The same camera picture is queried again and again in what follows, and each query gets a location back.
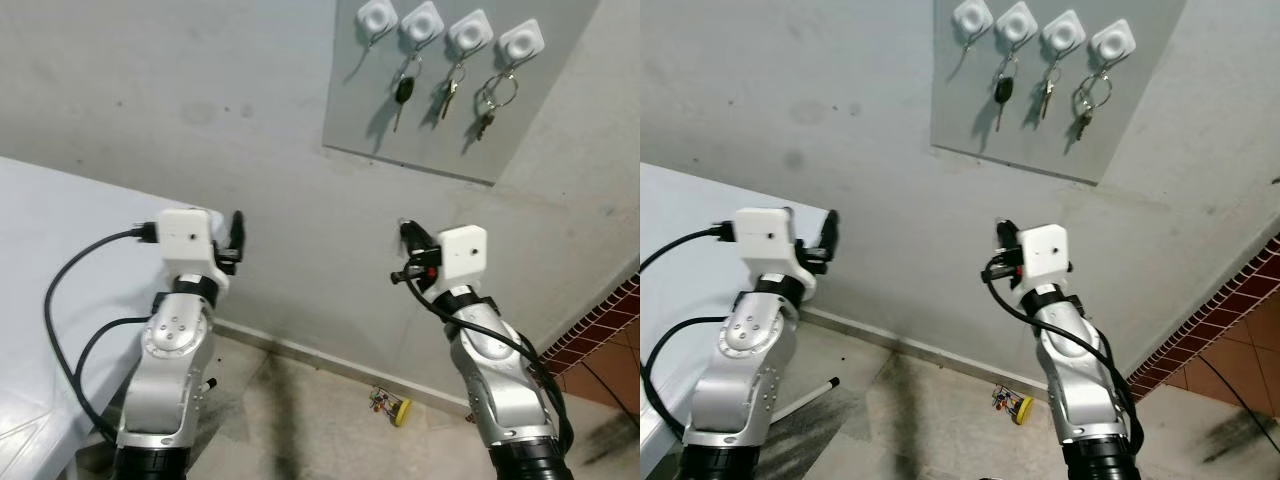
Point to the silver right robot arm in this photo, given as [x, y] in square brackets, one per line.
[1080, 390]
[505, 390]

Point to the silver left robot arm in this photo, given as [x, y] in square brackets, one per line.
[165, 380]
[740, 380]

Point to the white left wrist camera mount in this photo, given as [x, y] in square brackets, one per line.
[185, 240]
[762, 240]

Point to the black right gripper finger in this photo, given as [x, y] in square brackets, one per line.
[412, 236]
[1005, 234]

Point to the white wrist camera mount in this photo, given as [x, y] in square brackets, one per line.
[1043, 255]
[185, 240]
[463, 255]
[762, 240]

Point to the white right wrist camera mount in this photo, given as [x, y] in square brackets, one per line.
[463, 255]
[1043, 255]

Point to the small yellow floor item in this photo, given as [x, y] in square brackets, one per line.
[1020, 408]
[400, 410]

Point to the black car key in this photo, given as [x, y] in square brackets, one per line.
[1003, 92]
[404, 92]

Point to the white wall hook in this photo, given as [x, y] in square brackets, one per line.
[1063, 32]
[1016, 22]
[377, 16]
[1113, 42]
[469, 32]
[521, 42]
[971, 14]
[421, 22]

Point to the white metal table leg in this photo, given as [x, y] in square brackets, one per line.
[810, 394]
[206, 384]

